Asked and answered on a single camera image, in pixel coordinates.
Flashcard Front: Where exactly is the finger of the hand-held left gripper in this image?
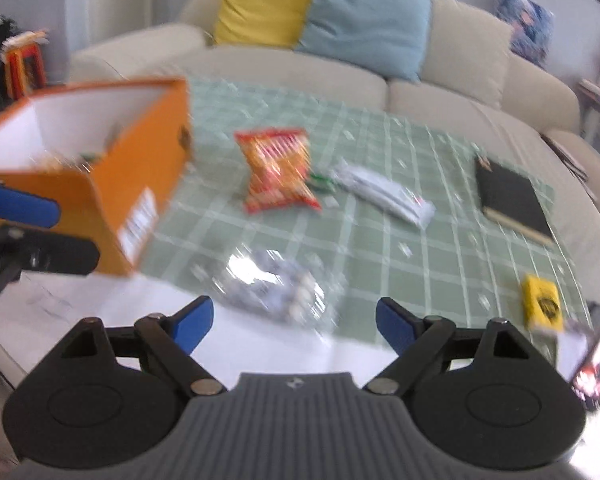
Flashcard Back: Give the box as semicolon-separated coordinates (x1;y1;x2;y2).
0;225;101;277
0;165;62;229

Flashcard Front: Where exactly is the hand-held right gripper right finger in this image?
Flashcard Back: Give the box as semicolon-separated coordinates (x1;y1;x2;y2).
362;297;561;395

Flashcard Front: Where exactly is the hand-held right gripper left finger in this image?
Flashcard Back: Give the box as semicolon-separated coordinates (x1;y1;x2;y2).
35;296;226;395

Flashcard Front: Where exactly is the clear crinkled snack packet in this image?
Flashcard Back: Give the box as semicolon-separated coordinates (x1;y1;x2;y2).
215;247;346;331

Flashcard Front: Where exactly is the orange cardboard box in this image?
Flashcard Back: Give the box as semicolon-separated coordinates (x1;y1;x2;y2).
0;77;195;278

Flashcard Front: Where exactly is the silver foil packet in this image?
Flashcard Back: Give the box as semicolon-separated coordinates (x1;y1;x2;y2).
330;157;437;228

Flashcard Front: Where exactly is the green candy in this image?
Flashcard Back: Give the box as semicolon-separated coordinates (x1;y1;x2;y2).
307;172;337;193

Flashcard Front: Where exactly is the red orange stick snack packet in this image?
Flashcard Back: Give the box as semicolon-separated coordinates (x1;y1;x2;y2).
234;127;323;216

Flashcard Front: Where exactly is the green checked tablecloth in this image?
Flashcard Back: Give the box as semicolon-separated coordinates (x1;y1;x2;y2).
140;77;593;351

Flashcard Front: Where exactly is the small yellow box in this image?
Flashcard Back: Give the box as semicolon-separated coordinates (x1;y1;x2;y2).
521;274;565;332

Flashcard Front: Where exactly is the red plastic stool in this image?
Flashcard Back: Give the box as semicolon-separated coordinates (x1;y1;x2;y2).
5;42;48;101

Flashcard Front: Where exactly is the black notebook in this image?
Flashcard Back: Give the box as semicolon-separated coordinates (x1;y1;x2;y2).
474;155;556;247

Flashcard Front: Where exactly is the dark cover book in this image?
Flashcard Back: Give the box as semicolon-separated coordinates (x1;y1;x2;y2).
540;132;591;183

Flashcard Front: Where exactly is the beige sofa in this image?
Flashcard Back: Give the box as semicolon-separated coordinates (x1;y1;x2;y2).
69;0;600;223

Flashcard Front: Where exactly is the beige cushion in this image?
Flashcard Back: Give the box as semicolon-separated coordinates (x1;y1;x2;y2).
417;0;515;110

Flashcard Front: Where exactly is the light blue cushion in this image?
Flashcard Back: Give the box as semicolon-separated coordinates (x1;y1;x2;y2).
294;0;433;83

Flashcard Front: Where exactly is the stack of books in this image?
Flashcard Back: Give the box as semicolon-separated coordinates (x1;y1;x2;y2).
577;77;600;106

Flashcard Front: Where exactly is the yellow cushion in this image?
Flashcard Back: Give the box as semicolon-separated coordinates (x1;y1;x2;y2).
213;0;320;50

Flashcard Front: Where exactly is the blue printed cushion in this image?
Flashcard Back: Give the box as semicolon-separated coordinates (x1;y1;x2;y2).
495;0;556;68

